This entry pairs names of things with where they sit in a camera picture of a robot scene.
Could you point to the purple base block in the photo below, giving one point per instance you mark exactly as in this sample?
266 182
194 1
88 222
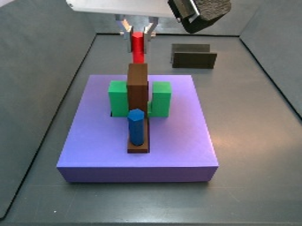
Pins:
178 154

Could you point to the brown upright board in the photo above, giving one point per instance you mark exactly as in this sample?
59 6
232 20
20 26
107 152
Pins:
137 97

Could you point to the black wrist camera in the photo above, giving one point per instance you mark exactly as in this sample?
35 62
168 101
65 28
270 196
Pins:
198 14

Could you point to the black angled holder bracket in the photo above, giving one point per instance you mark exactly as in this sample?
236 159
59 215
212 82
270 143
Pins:
192 56

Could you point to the blue hexagonal peg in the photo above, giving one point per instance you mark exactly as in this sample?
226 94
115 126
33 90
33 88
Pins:
135 119

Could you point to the green U-shaped block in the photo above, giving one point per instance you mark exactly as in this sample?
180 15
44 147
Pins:
148 98

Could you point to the red hexagonal peg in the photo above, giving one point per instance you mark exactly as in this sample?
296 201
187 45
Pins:
137 47

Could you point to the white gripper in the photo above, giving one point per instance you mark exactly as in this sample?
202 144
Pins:
153 8

